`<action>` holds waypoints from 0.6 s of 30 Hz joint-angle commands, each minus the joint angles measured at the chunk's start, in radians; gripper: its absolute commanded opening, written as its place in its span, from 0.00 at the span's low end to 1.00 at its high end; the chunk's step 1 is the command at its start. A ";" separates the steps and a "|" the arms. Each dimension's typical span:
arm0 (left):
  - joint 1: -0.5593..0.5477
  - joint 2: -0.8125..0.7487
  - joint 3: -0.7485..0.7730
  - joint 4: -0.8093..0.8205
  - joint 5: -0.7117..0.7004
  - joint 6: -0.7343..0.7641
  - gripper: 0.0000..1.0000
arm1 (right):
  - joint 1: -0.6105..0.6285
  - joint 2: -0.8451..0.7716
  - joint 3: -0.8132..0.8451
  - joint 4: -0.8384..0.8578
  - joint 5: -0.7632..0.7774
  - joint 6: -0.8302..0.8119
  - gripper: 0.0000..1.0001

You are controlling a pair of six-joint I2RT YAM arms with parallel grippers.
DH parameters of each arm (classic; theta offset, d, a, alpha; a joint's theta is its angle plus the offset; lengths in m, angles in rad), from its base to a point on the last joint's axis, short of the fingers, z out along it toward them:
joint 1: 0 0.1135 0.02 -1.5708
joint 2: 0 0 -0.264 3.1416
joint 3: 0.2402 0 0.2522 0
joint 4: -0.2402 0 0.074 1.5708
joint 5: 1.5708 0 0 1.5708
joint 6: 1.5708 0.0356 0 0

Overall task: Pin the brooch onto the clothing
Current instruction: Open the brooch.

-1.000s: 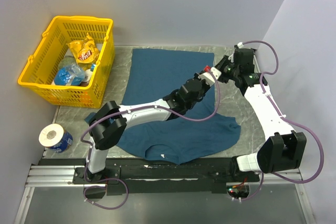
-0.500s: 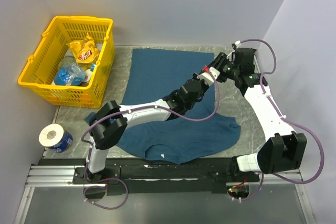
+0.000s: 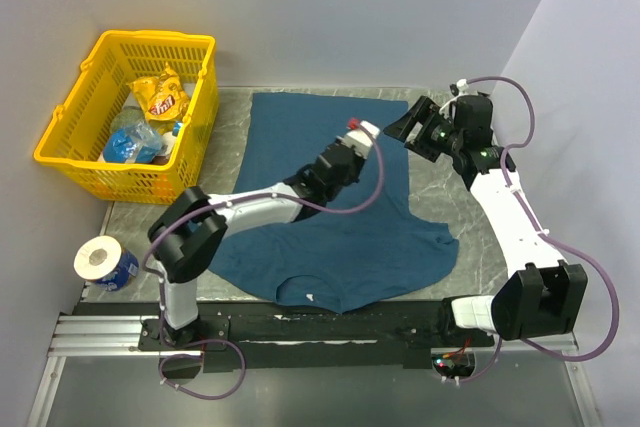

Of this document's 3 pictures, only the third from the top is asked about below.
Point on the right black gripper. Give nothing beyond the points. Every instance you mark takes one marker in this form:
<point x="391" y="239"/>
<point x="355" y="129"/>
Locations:
<point x="402" y="128"/>

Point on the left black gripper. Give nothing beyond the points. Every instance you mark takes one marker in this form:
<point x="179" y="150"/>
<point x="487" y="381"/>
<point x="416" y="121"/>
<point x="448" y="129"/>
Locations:
<point x="359" y="162"/>

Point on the blue t-shirt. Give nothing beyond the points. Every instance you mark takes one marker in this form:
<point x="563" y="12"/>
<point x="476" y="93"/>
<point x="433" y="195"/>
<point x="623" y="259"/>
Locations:
<point x="333" y="261"/>

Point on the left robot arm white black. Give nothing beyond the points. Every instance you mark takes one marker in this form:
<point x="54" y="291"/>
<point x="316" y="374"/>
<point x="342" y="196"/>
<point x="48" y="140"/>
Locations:
<point x="185" y="239"/>

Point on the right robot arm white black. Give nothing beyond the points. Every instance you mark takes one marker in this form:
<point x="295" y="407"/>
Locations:
<point x="543" y="293"/>

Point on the small white bottle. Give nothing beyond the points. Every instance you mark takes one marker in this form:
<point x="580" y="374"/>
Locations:
<point x="169" y="139"/>

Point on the yellow snack bag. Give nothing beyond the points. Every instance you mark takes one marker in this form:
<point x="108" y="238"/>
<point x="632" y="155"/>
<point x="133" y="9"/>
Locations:
<point x="162" y="97"/>

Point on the blue plastic bag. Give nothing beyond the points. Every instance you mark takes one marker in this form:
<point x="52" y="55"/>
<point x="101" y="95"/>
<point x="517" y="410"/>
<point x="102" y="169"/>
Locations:
<point x="134" y="143"/>

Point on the toilet paper roll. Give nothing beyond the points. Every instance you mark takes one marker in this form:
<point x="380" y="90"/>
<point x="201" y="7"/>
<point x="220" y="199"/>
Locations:
<point x="104" y="262"/>

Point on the yellow plastic basket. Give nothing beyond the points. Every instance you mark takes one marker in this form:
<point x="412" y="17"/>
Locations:
<point x="79" y="128"/>

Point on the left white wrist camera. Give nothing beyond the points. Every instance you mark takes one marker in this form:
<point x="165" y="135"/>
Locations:
<point x="361" y="136"/>

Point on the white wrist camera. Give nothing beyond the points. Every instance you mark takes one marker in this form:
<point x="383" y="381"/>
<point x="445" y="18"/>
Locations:
<point x="457" y="89"/>
<point x="361" y="136"/>

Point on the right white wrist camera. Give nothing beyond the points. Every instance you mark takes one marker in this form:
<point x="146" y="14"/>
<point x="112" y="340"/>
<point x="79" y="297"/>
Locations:
<point x="457" y="89"/>

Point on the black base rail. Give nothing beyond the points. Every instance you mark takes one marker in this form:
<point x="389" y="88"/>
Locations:
<point x="262" y="335"/>

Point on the aluminium frame rail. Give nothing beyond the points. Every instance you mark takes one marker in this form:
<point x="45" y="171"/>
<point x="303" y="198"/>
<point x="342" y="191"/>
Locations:
<point x="84" y="336"/>

